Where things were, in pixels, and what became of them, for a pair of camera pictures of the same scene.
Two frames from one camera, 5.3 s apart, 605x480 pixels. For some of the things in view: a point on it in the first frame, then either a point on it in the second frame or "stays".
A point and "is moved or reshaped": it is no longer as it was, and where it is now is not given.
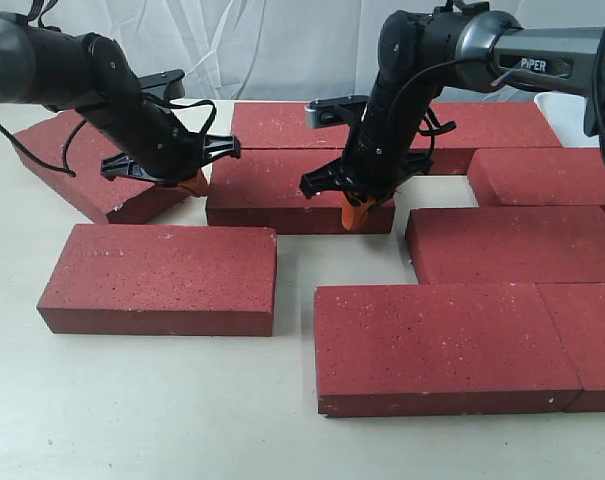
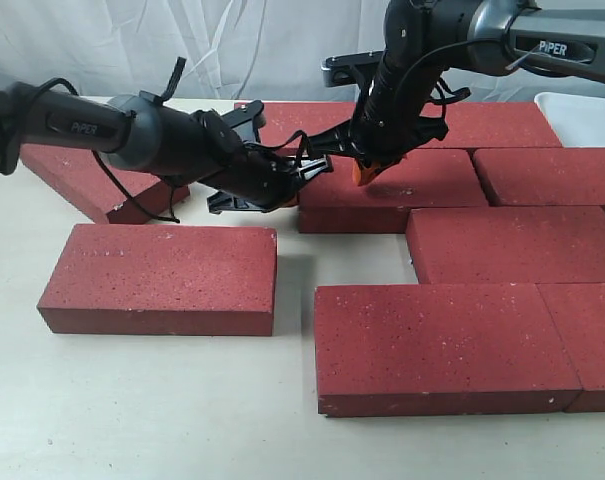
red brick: x=160 y=280 stays
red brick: x=114 y=200 stays
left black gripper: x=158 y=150 -> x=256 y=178
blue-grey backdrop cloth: x=251 y=50 stays
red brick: x=498 y=245 stays
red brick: x=259 y=193 is moved or reshaped
